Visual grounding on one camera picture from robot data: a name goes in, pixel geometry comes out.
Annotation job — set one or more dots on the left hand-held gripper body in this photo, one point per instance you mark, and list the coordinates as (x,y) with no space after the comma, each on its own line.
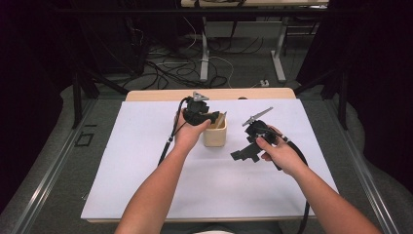
(195,112)

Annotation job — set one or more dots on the person's right hand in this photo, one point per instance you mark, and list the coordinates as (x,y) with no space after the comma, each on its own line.
(285,157)

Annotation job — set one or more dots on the white power strip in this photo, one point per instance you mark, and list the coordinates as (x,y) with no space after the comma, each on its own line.
(264,83)

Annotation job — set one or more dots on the metal floor rail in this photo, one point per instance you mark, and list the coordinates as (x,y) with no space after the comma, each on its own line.
(48,182)
(367,182)

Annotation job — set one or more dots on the clear pink pen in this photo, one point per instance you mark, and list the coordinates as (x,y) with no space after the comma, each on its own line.
(222,119)

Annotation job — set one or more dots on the person's left hand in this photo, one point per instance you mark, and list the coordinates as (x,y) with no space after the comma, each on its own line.
(186,136)

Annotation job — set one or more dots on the wooden table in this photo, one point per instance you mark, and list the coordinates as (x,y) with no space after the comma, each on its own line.
(227,94)

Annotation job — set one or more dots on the black metal stand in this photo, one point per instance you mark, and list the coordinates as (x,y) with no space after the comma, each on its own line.
(77,97)
(342,97)

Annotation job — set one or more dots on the cream pen holder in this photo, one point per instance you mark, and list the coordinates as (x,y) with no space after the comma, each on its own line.
(214,136)

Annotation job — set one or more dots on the white-legged desk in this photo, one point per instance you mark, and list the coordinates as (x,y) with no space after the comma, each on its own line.
(204,65)

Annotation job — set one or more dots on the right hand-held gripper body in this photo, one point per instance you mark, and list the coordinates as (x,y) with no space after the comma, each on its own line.
(258,130)

